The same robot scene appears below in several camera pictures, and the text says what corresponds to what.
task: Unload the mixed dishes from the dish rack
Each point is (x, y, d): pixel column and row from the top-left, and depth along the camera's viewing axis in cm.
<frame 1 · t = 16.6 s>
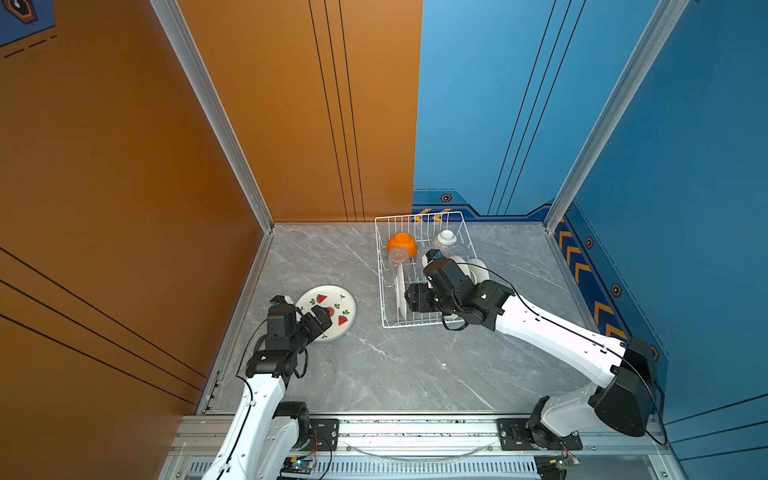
left hand: (318, 315, 83), fingers open
right hand: (410, 295, 77), fingers open
watermelon pattern plate: (340, 305, 99), on the table

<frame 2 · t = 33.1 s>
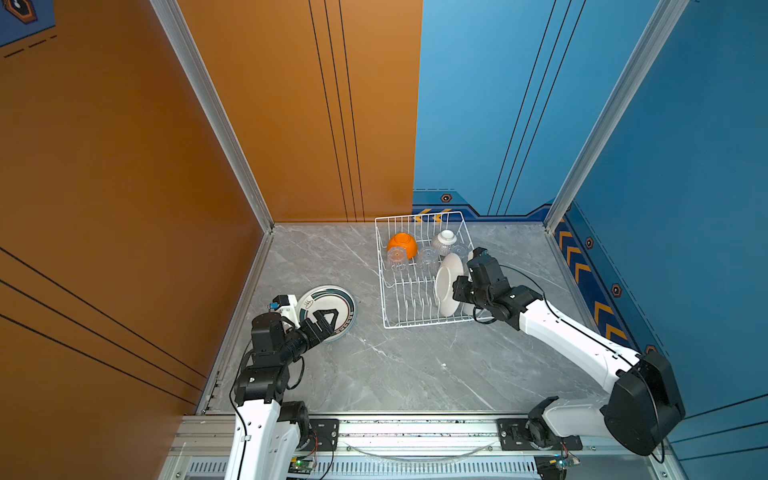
left hand: (327, 316, 77), fingers open
right hand: (451, 284, 84), fingers closed
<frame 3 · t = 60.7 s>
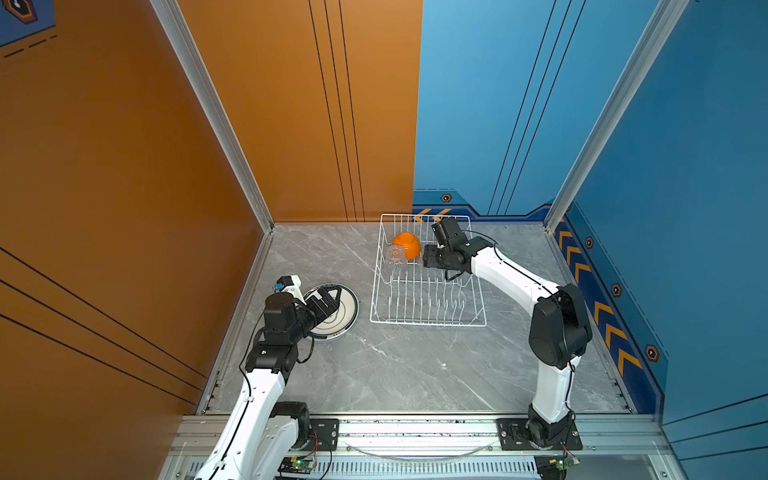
left hand: (333, 292, 79), fingers open
right hand: (429, 257, 93), fingers open
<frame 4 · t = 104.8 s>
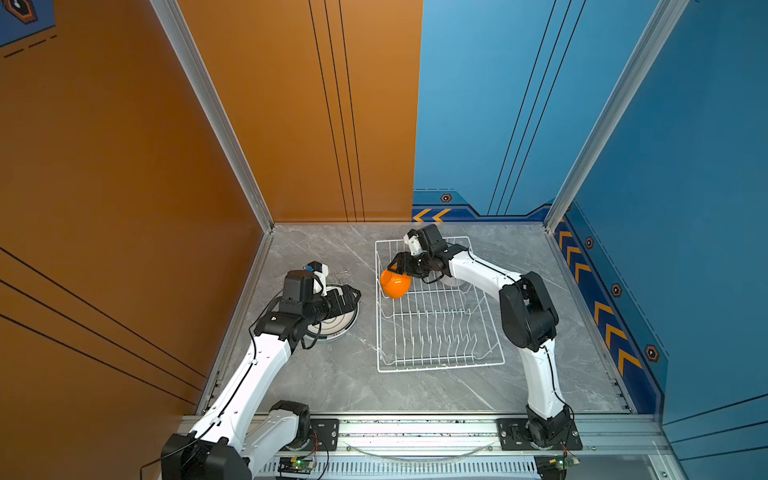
left hand: (349, 294, 80), fingers open
right hand: (392, 269, 95), fingers open
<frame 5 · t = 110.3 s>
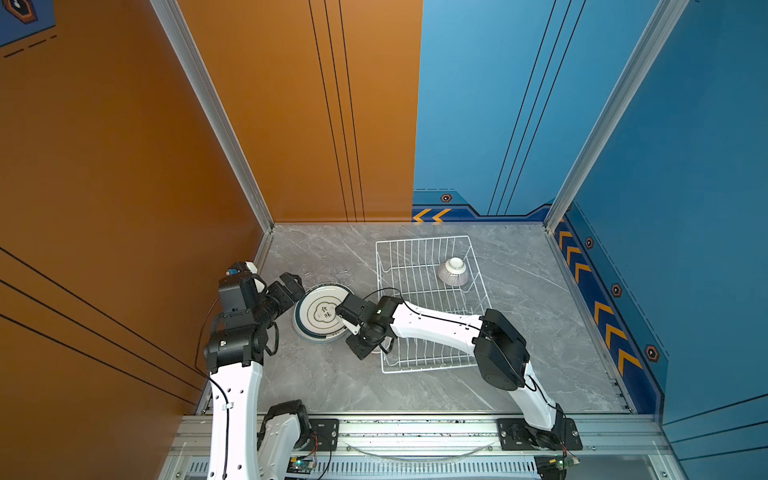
left hand: (287, 283, 72), fingers open
right hand: (355, 348, 83), fingers closed
white small bowl: (453, 272, 99), point 8 cm above the table
